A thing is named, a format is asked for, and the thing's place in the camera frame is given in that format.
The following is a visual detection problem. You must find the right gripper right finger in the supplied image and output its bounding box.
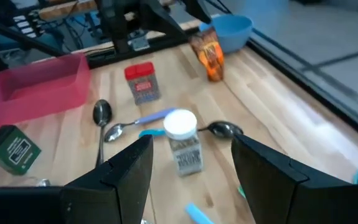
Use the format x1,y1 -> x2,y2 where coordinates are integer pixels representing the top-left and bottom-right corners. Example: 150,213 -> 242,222
231,133 -> 354,224

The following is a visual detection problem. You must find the orange brown snack packet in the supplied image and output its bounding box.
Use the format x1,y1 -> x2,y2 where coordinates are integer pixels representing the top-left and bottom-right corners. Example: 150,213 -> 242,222
188,27 -> 225,83

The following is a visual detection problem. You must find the plain silver spoon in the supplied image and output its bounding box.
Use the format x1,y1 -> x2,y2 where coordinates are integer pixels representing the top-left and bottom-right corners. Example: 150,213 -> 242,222
10,176 -> 52,187

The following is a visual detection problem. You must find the all black long spoon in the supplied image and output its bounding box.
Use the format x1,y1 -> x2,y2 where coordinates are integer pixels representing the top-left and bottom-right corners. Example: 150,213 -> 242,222
92,98 -> 113,169

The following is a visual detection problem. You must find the black aluminium table frame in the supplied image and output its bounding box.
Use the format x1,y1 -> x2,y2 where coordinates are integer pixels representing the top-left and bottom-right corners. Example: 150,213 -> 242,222
85,18 -> 358,147

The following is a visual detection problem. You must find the white lid spice jar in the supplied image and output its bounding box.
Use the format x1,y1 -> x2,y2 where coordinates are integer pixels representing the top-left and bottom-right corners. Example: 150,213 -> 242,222
163,108 -> 204,177

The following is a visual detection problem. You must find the spoon with purple handle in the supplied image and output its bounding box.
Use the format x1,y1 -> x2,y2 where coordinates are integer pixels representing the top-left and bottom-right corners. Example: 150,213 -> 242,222
103,107 -> 178,143

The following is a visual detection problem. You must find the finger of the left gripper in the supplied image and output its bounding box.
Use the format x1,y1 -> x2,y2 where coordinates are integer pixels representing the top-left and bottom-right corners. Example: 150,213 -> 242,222
183,0 -> 212,25

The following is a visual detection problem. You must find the blue bowl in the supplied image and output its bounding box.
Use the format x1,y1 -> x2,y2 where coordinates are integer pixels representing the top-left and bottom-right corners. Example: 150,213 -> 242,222
199,14 -> 254,54

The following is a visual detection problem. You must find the wooden workbench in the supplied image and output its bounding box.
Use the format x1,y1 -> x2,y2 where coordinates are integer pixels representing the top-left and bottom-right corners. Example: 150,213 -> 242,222
38,0 -> 98,20

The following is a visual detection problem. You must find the pink plastic tray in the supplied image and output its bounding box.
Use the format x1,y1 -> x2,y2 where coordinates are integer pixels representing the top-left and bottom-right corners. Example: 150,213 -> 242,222
0,52 -> 92,128

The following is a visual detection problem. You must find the spoon with light blue handle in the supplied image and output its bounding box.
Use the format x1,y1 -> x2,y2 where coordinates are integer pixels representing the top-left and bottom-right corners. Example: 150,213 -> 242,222
184,202 -> 215,224

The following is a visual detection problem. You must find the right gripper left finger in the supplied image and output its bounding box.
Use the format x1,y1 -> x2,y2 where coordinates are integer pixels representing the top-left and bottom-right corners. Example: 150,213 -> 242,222
60,134 -> 154,224

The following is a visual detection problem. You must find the green pepper spice tin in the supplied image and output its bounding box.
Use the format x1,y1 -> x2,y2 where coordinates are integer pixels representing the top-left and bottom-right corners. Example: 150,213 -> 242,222
0,124 -> 42,176

